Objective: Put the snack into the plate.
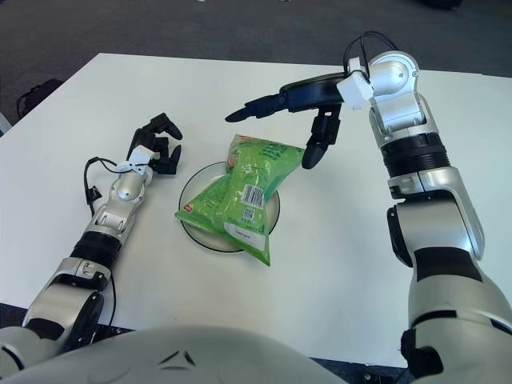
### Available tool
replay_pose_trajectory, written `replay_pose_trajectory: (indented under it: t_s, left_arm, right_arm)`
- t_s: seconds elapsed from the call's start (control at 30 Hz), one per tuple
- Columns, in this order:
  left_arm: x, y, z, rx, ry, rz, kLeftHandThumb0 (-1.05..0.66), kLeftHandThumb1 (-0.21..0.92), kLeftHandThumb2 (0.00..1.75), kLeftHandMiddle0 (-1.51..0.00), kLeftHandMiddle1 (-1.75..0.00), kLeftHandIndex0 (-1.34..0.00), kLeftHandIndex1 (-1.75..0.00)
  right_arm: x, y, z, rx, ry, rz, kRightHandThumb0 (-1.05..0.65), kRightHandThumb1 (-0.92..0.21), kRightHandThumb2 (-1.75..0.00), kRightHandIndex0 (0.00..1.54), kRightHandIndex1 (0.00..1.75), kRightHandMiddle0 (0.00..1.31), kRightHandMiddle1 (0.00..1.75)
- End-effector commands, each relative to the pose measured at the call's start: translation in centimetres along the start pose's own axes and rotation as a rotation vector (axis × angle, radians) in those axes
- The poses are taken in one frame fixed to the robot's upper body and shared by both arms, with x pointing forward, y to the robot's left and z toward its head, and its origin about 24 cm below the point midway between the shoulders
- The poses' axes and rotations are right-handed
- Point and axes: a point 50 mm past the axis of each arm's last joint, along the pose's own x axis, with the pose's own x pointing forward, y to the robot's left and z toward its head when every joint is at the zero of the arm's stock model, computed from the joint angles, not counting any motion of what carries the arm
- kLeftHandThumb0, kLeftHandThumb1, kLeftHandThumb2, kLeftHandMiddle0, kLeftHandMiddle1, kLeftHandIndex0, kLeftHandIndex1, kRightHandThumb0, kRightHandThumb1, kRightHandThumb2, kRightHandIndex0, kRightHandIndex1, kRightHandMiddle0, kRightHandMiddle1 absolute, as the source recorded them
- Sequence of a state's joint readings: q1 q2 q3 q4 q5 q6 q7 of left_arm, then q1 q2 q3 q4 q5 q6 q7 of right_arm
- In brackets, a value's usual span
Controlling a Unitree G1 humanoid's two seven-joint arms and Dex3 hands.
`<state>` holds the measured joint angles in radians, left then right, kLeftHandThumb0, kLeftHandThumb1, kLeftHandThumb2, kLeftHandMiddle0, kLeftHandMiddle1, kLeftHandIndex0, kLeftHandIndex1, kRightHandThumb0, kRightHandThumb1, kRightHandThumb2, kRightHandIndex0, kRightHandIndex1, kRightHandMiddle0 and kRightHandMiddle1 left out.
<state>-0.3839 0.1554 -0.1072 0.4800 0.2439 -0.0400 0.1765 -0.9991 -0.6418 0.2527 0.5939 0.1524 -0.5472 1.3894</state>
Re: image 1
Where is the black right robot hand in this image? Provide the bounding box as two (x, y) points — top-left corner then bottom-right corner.
(224, 73), (349, 170)

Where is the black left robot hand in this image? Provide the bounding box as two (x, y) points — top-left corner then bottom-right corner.
(134, 113), (184, 176)

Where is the green snack bag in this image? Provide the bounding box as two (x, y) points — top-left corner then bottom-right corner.
(174, 134), (307, 267)

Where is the white plate with black rim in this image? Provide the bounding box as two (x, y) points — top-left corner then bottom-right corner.
(178, 161), (281, 254)

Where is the black bag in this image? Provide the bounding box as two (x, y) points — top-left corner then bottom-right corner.
(16, 78), (65, 117)

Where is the grey robot torso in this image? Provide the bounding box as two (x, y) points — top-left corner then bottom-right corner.
(23, 323), (349, 384)

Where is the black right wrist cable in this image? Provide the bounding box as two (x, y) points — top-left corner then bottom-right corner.
(342, 31), (401, 77)

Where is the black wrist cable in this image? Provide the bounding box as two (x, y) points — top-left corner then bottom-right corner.
(82, 158), (133, 217)
(342, 31), (401, 77)

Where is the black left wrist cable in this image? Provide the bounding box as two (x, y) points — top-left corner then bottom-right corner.
(82, 158), (133, 217)

